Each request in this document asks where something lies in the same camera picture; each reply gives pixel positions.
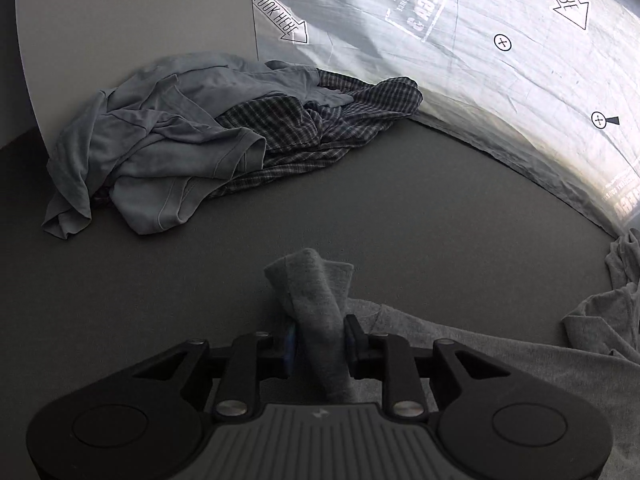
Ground grey knit garment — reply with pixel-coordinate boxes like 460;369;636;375
264;227;640;480

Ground dark checked shirt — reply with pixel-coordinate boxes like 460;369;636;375
92;70;423;208

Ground light blue shirt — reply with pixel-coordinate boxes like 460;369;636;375
41;52;353;238

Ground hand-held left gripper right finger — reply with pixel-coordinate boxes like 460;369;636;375
344;314;512;419

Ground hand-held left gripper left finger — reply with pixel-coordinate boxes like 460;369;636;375
132;324;299;422

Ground white printed plastic sheet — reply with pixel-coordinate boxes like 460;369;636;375
249;0;640;238

